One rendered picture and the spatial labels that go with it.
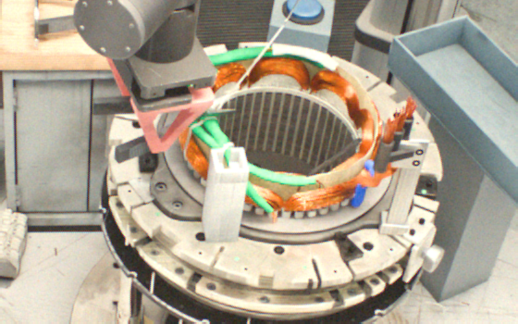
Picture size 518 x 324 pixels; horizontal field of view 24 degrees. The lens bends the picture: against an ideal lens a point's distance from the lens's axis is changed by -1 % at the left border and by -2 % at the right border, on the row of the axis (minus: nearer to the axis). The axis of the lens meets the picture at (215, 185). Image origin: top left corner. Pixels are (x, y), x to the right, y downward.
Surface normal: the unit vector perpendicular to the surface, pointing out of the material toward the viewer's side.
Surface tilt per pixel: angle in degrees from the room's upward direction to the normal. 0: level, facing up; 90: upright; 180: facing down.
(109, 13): 89
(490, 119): 0
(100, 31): 89
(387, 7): 90
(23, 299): 0
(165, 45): 90
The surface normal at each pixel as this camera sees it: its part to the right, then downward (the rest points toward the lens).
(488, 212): 0.50, 0.66
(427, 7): -0.44, 0.61
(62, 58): 0.10, 0.73
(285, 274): 0.10, -0.69
